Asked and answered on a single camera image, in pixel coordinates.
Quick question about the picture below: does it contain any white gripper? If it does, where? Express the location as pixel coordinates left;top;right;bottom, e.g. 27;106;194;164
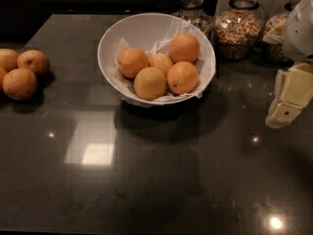
263;0;313;128

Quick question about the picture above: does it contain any white bowl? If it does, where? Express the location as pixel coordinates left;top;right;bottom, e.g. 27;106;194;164
97;12;217;109

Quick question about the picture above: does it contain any middle glass jar of cereal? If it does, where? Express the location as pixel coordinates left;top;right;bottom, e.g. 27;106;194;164
214;0;263;61

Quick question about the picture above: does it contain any left glass jar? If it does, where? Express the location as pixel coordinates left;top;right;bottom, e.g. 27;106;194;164
173;0;213;38

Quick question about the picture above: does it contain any edge orange on table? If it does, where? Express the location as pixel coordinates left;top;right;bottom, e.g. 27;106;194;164
0;68;7;95

